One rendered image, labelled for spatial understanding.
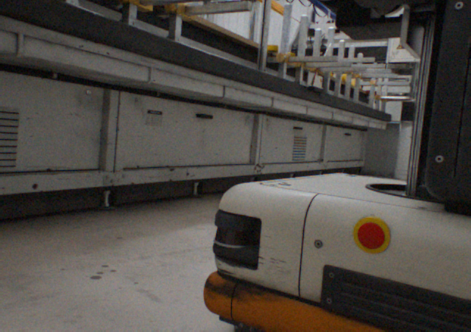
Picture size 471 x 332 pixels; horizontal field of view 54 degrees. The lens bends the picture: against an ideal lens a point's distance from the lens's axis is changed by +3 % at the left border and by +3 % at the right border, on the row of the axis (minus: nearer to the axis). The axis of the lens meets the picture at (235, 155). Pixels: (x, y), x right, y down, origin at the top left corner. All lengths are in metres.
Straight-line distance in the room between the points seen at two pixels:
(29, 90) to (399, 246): 1.36
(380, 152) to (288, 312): 4.80
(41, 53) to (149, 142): 0.80
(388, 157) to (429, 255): 4.82
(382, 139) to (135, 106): 3.86
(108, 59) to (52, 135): 0.36
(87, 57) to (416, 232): 1.19
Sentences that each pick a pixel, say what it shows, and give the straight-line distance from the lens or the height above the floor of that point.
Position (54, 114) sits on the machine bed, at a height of 0.37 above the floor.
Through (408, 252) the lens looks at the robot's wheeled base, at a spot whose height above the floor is 0.23.
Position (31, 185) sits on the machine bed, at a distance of 1.71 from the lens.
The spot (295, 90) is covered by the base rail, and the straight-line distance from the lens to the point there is 2.80.
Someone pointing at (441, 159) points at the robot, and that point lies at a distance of 0.68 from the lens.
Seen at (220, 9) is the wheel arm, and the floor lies 0.83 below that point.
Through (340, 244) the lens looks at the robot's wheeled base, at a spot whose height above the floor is 0.22.
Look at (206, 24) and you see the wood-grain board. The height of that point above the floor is 0.88.
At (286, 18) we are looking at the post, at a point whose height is 1.05.
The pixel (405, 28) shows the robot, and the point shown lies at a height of 0.58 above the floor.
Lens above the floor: 0.37
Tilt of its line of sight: 3 degrees down
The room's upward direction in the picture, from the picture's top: 5 degrees clockwise
